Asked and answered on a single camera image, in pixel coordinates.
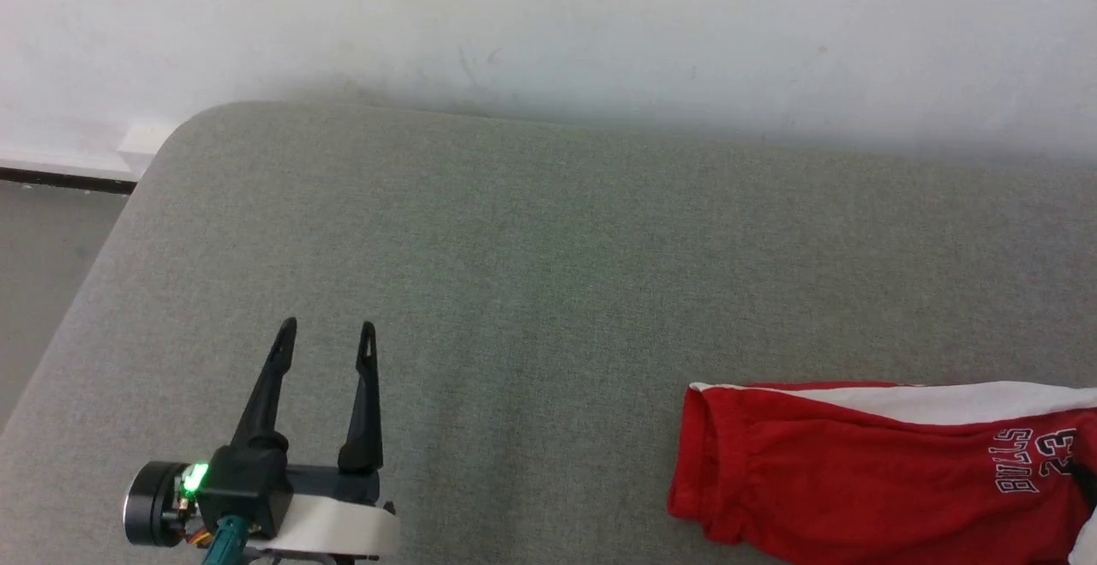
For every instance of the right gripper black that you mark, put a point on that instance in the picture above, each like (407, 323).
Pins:
(1088, 548)

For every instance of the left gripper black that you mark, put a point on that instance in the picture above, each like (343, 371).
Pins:
(248, 488)

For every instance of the red and white basketball shorts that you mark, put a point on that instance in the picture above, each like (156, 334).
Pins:
(823, 479)

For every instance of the grey fabric sofa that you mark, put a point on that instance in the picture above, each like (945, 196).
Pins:
(514, 291)

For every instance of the white baseboard trim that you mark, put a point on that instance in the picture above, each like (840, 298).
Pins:
(77, 158)

